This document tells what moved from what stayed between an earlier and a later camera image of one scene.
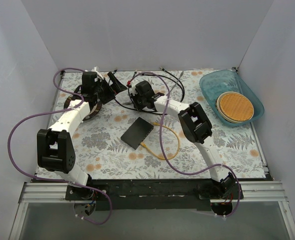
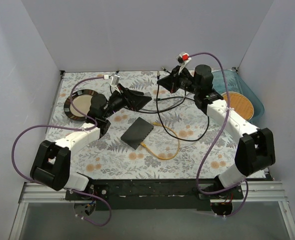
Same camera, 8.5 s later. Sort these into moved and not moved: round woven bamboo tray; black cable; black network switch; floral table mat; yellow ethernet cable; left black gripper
Moved: left black gripper; black cable
Not moved: round woven bamboo tray; black network switch; floral table mat; yellow ethernet cable
